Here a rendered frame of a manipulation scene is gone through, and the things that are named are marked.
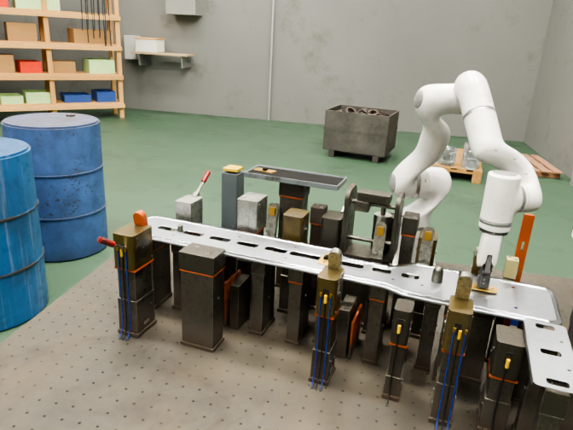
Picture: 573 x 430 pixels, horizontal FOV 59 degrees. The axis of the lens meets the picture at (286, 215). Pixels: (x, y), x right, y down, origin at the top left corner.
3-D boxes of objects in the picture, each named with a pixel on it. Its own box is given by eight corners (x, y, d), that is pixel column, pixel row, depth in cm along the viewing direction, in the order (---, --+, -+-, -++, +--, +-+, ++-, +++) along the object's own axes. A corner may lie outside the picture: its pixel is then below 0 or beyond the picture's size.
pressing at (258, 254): (115, 236, 173) (115, 232, 172) (153, 216, 193) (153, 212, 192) (564, 330, 131) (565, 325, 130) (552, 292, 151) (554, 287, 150)
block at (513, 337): (475, 439, 133) (496, 347, 123) (476, 410, 143) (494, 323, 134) (505, 448, 130) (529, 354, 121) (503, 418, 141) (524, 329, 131)
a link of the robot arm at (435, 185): (394, 219, 209) (400, 163, 199) (437, 217, 211) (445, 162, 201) (403, 231, 198) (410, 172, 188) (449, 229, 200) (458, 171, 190)
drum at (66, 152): (68, 223, 443) (57, 107, 409) (127, 241, 416) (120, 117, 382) (-3, 250, 386) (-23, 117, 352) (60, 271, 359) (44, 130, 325)
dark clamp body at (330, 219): (312, 315, 188) (320, 217, 175) (321, 300, 198) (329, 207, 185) (332, 319, 185) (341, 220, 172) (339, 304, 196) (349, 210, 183)
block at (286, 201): (274, 286, 206) (279, 179, 191) (280, 278, 213) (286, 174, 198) (297, 291, 203) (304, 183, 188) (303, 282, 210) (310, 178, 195)
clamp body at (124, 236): (111, 338, 167) (103, 235, 155) (136, 317, 179) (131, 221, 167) (133, 344, 164) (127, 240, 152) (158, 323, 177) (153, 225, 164)
